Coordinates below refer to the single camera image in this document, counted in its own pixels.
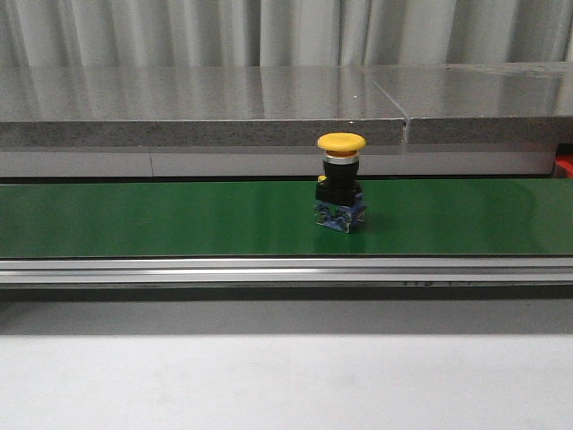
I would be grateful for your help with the grey curtain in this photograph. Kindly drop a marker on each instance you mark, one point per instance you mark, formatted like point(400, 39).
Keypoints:
point(269, 33)

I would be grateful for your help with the green conveyor belt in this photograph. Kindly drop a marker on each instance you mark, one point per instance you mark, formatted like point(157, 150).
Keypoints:
point(403, 216)

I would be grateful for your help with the grey stone slab shelf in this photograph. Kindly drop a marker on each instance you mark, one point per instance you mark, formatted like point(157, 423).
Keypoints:
point(389, 105)

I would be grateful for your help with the red plastic tray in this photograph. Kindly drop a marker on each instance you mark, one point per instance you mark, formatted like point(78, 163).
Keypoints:
point(563, 166)

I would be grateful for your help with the aluminium conveyor side rail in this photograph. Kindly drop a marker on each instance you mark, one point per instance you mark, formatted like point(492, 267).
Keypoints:
point(275, 270)

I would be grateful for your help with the yellow mushroom push button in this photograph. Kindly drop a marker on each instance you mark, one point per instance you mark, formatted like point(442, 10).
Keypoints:
point(338, 195)

